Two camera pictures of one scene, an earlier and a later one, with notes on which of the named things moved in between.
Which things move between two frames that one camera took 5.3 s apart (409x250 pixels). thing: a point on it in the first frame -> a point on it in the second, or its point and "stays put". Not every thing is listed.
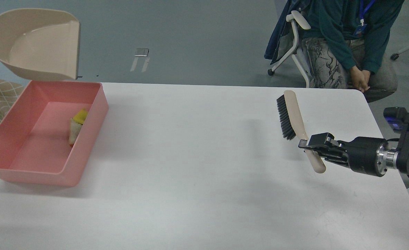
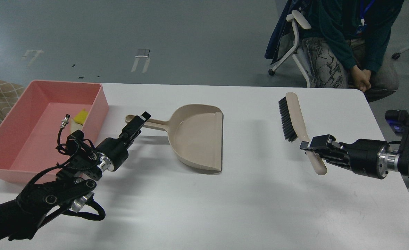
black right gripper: (366, 155) stays put
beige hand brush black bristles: (292, 124) stays put
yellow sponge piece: (80, 117) stays put
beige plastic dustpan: (42, 43) -> (195, 132)
